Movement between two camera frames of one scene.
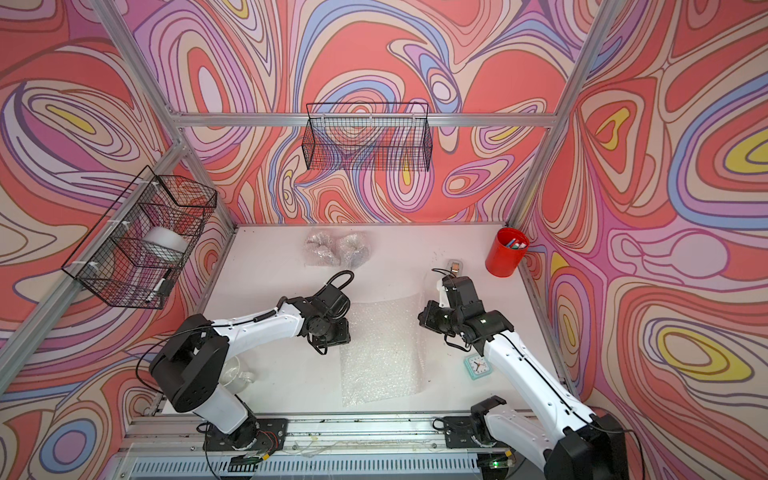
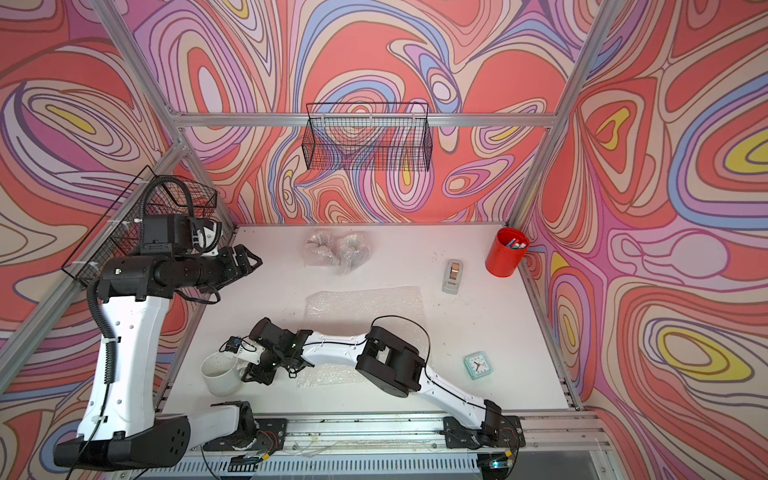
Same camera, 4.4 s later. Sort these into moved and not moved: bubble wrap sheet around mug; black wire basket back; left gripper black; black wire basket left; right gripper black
Moved: left gripper black; right gripper black
Not moved: black wire basket back; black wire basket left; bubble wrap sheet around mug
